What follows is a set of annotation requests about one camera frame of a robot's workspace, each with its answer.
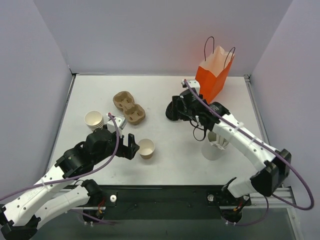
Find white straw holder cup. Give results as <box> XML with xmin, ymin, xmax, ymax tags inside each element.
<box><xmin>201</xmin><ymin>131</ymin><xmax>225</xmax><ymax>161</ymax></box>

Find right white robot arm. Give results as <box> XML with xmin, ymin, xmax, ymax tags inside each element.
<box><xmin>165</xmin><ymin>88</ymin><xmax>291</xmax><ymax>204</ymax></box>

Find single brown paper cup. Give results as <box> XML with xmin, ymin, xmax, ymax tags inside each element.
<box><xmin>138</xmin><ymin>138</ymin><xmax>155</xmax><ymax>159</ymax></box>

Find white wrapped straws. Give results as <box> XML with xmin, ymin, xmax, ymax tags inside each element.
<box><xmin>208</xmin><ymin>132</ymin><xmax>229</xmax><ymax>150</ymax></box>

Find orange paper bag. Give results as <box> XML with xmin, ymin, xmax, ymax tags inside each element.
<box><xmin>195</xmin><ymin>36</ymin><xmax>236</xmax><ymax>103</ymax></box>

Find stack of paper cups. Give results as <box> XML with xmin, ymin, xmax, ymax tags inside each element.
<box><xmin>84</xmin><ymin>110</ymin><xmax>104</xmax><ymax>132</ymax></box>

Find brown pulp cup carrier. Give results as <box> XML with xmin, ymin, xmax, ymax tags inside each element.
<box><xmin>113</xmin><ymin>91</ymin><xmax>146</xmax><ymax>126</ymax></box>

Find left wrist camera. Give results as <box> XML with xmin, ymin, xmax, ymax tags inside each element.
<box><xmin>106</xmin><ymin>115</ymin><xmax>127</xmax><ymax>132</ymax></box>

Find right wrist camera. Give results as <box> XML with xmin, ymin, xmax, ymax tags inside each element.
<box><xmin>181</xmin><ymin>79</ymin><xmax>201</xmax><ymax>95</ymax></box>

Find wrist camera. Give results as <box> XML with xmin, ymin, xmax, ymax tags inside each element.
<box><xmin>181</xmin><ymin>79</ymin><xmax>201</xmax><ymax>95</ymax></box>
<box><xmin>106</xmin><ymin>115</ymin><xmax>127</xmax><ymax>132</ymax></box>

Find stack of black lids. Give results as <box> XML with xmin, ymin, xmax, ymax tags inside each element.
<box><xmin>165</xmin><ymin>100</ymin><xmax>180</xmax><ymax>122</ymax></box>

